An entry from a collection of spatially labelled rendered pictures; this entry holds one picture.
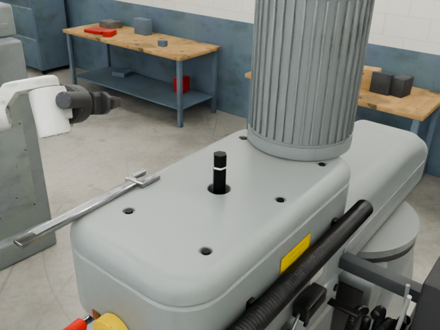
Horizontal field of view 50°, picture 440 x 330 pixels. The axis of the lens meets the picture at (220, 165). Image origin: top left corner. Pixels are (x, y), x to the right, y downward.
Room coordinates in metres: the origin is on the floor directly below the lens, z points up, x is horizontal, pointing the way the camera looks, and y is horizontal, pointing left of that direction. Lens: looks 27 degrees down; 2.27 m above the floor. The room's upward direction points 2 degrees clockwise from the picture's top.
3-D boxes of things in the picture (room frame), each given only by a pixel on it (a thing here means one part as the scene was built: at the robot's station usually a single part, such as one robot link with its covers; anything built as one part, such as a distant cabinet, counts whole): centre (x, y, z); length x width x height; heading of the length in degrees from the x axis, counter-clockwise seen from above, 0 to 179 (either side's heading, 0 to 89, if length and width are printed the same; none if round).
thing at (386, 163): (1.04, -0.30, 1.66); 0.80 x 0.23 x 0.20; 142
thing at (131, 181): (0.58, 0.18, 1.89); 0.24 x 0.04 x 0.01; 144
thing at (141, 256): (0.66, -0.01, 1.81); 0.47 x 0.26 x 0.16; 142
